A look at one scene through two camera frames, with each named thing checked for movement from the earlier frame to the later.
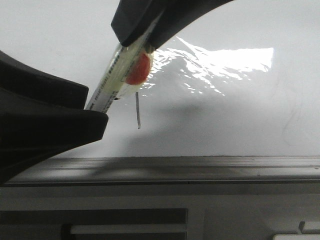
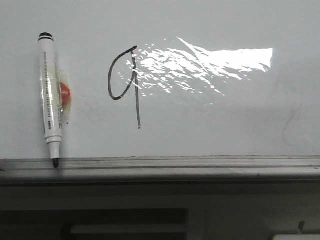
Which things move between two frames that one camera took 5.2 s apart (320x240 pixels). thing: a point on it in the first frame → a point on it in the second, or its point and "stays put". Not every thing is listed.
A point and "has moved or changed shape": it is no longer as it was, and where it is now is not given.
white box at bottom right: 306,236 stays put
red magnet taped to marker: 140,71 has moved or changed shape
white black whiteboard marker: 113,85 → 50,92
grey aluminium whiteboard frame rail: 172,170 stays put
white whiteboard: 243,80 stays put
